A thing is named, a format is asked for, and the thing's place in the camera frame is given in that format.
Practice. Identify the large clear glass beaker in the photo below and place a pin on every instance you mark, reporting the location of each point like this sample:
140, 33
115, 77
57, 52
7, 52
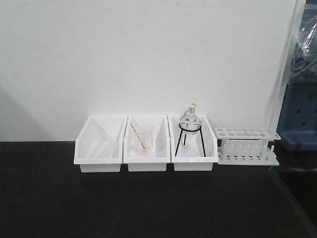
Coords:
145, 132

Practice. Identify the white plastic bin middle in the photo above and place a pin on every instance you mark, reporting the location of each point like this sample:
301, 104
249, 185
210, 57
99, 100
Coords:
158, 159

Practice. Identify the white plastic bin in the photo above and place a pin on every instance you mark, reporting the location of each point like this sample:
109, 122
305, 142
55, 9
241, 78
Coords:
192, 152
99, 146
158, 159

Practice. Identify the glass stirring rod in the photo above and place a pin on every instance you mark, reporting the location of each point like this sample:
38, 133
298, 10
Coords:
143, 146

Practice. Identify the round bottom glass flask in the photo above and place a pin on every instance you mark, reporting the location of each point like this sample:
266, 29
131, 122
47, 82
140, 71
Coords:
189, 123

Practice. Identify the white plastic bin right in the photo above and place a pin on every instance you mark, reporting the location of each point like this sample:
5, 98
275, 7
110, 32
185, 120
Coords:
192, 152

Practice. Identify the white plastic bin left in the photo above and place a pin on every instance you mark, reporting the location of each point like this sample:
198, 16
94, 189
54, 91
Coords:
99, 146

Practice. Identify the white test tube rack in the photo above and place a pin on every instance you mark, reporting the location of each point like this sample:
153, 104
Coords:
246, 146

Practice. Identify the blue plastic crate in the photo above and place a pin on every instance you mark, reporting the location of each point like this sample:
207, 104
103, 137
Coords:
297, 124

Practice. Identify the clear plastic bag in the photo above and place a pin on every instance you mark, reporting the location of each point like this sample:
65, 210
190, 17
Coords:
304, 62

